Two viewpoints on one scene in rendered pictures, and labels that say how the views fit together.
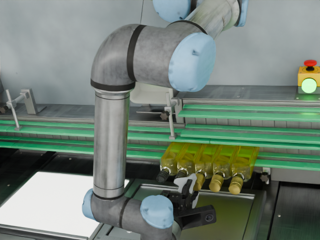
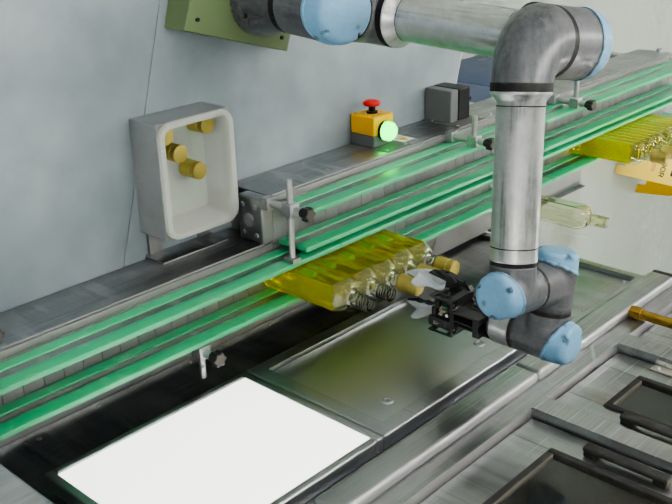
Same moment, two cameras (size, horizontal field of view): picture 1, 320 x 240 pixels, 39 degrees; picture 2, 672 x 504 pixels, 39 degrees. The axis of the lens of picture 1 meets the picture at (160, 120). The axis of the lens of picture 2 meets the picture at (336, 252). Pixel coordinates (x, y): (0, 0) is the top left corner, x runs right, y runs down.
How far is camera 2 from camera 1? 170 cm
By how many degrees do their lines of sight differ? 63
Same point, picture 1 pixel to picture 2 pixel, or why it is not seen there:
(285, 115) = (410, 169)
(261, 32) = (309, 72)
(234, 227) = not seen: hidden behind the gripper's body
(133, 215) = (554, 274)
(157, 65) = (595, 43)
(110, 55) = (560, 39)
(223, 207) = (406, 324)
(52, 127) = (56, 353)
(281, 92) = (355, 152)
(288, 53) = (337, 98)
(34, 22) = not seen: outside the picture
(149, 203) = (557, 251)
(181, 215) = not seen: hidden behind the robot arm
